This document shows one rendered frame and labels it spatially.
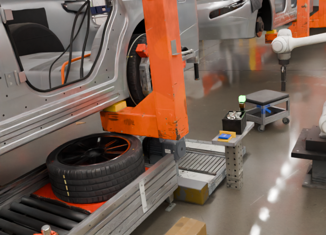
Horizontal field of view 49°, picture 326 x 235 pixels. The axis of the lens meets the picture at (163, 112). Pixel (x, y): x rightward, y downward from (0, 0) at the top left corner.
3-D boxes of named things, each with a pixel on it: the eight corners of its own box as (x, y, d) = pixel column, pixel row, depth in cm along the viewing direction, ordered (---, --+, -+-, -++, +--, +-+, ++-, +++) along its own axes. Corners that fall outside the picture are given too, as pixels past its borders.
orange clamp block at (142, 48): (143, 50, 284) (138, 43, 277) (151, 50, 280) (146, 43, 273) (140, 58, 282) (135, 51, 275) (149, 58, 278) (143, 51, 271)
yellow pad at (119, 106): (113, 105, 283) (112, 99, 281) (127, 107, 275) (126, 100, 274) (102, 110, 272) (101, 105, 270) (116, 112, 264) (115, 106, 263)
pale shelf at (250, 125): (234, 123, 288) (233, 120, 287) (254, 125, 279) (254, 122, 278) (211, 144, 254) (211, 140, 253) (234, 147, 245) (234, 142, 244)
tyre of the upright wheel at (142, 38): (151, 112, 343) (159, 44, 346) (172, 114, 331) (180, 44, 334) (105, 104, 288) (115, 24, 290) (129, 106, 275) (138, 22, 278)
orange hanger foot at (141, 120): (115, 124, 290) (109, 82, 279) (171, 130, 262) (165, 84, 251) (102, 131, 277) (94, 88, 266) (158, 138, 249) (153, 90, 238)
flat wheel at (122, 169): (80, 158, 294) (74, 131, 287) (156, 159, 275) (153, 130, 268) (33, 202, 234) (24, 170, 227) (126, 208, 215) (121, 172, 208)
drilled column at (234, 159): (231, 181, 284) (228, 132, 271) (243, 184, 278) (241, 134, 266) (226, 188, 276) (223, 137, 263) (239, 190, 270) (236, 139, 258)
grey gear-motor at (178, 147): (147, 163, 314) (142, 126, 303) (189, 171, 291) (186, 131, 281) (135, 173, 299) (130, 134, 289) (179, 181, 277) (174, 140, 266)
